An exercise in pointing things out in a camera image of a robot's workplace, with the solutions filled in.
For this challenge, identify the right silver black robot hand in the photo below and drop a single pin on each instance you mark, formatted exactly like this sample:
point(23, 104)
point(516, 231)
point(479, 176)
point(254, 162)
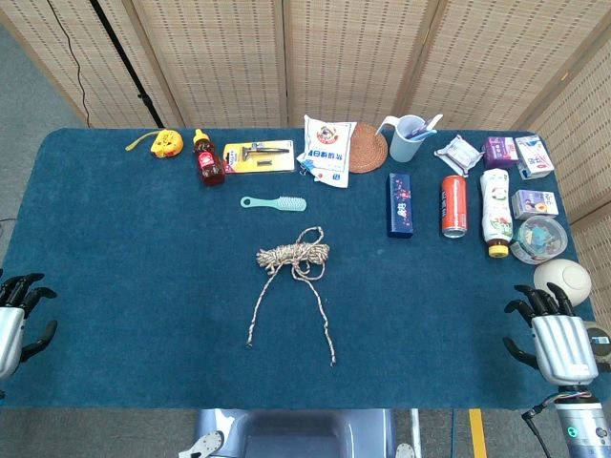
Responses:
point(563, 343)

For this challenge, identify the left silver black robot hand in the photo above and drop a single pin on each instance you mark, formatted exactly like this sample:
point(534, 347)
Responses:
point(9, 329)

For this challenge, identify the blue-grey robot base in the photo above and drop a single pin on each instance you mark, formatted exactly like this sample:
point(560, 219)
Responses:
point(296, 434)

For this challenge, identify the cream round bowl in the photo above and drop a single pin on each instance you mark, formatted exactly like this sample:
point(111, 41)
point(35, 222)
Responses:
point(565, 279)

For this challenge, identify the clear jar of clips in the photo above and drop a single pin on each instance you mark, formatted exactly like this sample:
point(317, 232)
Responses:
point(539, 238)

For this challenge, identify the small white purple carton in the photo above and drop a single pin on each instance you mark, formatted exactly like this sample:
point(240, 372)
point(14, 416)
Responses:
point(534, 204)

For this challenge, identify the white bottle yellow cap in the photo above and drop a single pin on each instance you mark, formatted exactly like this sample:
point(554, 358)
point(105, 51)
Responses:
point(496, 205)

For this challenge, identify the red soda can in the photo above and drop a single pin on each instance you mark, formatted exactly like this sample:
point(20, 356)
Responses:
point(454, 205)

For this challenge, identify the white red carton box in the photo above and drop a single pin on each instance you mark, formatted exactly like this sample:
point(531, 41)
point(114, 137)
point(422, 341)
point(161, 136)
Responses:
point(534, 157)

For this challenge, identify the purple carton box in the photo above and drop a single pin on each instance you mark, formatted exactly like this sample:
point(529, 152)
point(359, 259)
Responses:
point(499, 151)

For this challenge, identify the dark blue long box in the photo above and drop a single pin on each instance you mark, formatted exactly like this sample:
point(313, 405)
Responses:
point(399, 205)

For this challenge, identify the white tissue packet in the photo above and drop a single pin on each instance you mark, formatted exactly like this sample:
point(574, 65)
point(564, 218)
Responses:
point(459, 153)

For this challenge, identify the yellow tape measure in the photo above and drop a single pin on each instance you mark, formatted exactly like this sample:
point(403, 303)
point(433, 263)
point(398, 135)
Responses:
point(167, 143)

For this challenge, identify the blue purple toothbrush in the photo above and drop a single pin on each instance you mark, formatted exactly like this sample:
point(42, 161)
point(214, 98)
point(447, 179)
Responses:
point(422, 135)

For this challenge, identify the light blue toothbrush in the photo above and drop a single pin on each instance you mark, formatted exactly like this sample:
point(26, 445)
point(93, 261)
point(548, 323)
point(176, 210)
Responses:
point(433, 122)

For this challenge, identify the red sauce bottle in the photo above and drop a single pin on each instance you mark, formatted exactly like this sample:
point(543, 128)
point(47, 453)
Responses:
point(210, 167)

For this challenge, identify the round woven rattan coaster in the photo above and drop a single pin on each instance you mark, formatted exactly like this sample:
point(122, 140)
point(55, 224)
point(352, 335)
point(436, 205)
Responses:
point(370, 152)

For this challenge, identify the black stand pole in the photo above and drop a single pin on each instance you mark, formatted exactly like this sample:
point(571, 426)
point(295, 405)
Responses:
point(121, 57)

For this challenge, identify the mint green scrub brush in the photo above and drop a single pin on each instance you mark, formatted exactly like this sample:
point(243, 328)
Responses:
point(286, 203)

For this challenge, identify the razor in yellow blister pack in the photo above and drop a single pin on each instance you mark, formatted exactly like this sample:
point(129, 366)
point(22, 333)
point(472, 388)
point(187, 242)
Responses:
point(267, 162)

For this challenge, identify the white snack bag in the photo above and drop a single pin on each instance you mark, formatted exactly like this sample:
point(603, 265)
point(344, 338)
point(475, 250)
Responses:
point(327, 143)

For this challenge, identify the small blue binder clip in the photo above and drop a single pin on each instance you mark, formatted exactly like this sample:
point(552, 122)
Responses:
point(307, 165)

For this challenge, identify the bamboo folding screen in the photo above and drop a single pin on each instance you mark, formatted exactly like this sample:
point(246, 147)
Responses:
point(215, 62)

